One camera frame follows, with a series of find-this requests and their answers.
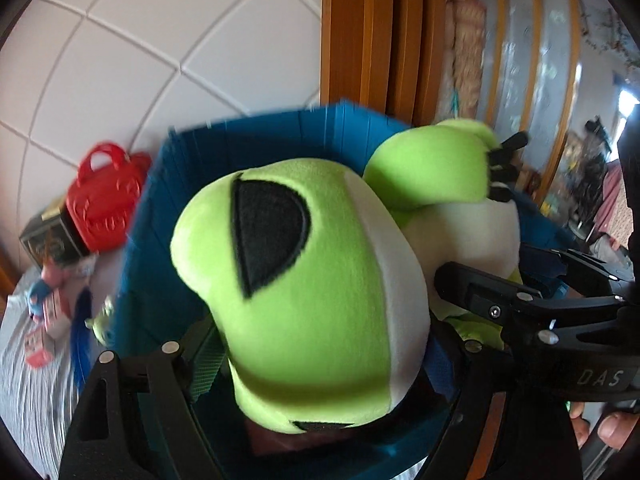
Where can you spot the pink and blue plush toy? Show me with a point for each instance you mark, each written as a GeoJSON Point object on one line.
{"type": "Point", "coordinates": [37, 297]}

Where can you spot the black box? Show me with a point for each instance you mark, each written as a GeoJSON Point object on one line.
{"type": "Point", "coordinates": [50, 240]}

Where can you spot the blue plastic container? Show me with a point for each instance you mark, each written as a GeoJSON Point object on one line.
{"type": "Point", "coordinates": [165, 200]}

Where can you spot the brown wooden furniture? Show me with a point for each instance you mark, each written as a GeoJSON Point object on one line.
{"type": "Point", "coordinates": [5, 275]}

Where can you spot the pink garment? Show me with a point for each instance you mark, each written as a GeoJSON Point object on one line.
{"type": "Point", "coordinates": [615, 205]}

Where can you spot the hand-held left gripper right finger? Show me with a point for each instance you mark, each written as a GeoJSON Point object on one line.
{"type": "Point", "coordinates": [472, 385]}

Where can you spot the frosted glass door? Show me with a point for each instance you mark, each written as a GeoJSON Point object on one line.
{"type": "Point", "coordinates": [525, 60]}

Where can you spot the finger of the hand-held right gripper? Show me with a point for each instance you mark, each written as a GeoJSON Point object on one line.
{"type": "Point", "coordinates": [585, 269]}
{"type": "Point", "coordinates": [500, 300]}

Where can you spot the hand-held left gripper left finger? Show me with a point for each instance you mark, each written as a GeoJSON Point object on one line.
{"type": "Point", "coordinates": [205, 365]}

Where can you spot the wooden door frame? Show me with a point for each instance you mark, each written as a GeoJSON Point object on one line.
{"type": "Point", "coordinates": [360, 35]}

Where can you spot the small green monster toy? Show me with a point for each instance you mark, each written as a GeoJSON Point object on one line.
{"type": "Point", "coordinates": [102, 322]}

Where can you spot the person's right hand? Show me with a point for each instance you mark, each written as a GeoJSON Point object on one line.
{"type": "Point", "coordinates": [615, 430]}

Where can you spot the red toy handbag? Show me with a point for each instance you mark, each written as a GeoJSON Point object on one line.
{"type": "Point", "coordinates": [105, 210]}

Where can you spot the grey striped cloth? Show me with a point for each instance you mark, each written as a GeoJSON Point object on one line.
{"type": "Point", "coordinates": [30, 410]}

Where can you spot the green frog plush toy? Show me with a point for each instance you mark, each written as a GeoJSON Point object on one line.
{"type": "Point", "coordinates": [325, 285]}

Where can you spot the patterned fabric roll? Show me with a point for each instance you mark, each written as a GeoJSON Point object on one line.
{"type": "Point", "coordinates": [467, 50]}

